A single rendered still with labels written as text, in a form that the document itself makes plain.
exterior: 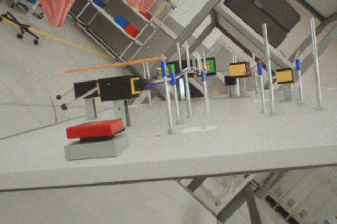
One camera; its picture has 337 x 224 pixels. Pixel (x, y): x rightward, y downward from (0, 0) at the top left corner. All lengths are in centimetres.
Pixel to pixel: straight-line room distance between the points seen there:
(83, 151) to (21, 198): 41
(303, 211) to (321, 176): 75
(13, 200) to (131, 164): 46
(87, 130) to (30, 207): 42
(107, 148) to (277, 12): 137
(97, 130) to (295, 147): 20
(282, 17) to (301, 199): 622
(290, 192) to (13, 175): 734
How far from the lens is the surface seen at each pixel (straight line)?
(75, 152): 41
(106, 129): 39
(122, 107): 65
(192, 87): 163
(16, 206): 78
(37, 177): 39
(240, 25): 159
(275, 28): 167
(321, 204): 775
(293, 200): 768
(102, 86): 65
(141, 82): 63
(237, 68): 112
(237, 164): 35
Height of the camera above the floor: 123
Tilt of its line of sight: 9 degrees down
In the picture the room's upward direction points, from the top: 41 degrees clockwise
